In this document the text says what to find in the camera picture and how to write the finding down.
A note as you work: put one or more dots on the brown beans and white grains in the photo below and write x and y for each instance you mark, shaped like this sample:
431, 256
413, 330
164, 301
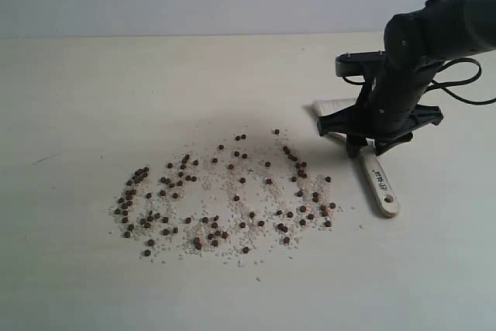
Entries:
257, 202

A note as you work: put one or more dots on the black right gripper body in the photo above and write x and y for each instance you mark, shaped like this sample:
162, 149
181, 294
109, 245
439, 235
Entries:
387, 106

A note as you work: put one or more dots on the wooden handle paint brush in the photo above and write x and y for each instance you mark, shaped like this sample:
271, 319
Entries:
378, 183

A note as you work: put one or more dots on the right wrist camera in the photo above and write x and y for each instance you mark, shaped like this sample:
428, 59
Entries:
359, 64

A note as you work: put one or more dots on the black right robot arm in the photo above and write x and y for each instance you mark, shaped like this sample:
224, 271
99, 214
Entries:
418, 45

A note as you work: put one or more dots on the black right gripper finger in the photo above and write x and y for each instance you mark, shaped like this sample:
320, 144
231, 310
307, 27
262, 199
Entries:
354, 144
381, 147

